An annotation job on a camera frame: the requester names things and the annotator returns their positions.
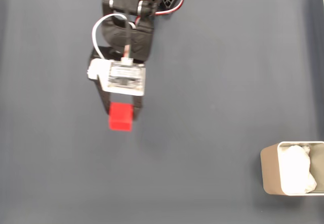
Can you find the white crumpled paper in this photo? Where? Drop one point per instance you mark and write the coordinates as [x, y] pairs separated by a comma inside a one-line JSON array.
[[296, 168]]

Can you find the red cube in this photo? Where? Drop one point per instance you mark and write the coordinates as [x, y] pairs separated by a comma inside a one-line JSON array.
[[120, 117]]

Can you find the beige metal box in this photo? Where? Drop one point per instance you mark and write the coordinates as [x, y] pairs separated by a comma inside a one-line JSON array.
[[269, 168]]

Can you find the white camera board mount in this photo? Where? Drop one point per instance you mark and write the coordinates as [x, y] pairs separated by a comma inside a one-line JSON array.
[[124, 78]]

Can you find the dark grey table mat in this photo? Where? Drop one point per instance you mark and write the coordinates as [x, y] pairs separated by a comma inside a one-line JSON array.
[[177, 132]]

